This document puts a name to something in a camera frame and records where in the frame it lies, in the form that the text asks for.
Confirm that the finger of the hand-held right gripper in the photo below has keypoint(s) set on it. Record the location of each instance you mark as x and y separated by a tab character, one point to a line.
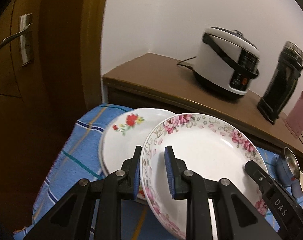
256	172

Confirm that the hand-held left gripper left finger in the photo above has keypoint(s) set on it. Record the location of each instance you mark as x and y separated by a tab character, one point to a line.
137	180

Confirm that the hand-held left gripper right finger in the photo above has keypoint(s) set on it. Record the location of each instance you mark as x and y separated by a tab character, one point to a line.
170	172

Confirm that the white enamel bowl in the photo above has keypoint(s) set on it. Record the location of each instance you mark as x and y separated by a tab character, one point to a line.
302	183

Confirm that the red flower white plate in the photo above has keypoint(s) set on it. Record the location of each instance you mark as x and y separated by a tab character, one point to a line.
121	145

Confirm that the pink floral rim plate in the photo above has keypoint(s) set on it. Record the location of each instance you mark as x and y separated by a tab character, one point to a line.
204	150

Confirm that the blue plaid cloth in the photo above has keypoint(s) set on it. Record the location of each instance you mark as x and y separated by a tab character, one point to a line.
74	150

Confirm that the pink electric kettle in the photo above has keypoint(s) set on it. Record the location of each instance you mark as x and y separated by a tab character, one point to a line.
301	112

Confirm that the black thermos flask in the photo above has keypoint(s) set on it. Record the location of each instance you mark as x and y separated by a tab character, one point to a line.
279	85

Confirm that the brown wooden cabinet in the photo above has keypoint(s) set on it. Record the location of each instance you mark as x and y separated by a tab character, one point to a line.
154	72

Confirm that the white black rice cooker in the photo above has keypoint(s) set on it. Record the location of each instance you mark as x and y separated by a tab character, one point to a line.
216	62

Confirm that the brown wooden door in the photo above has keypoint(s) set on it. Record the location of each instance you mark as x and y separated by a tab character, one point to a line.
54	80

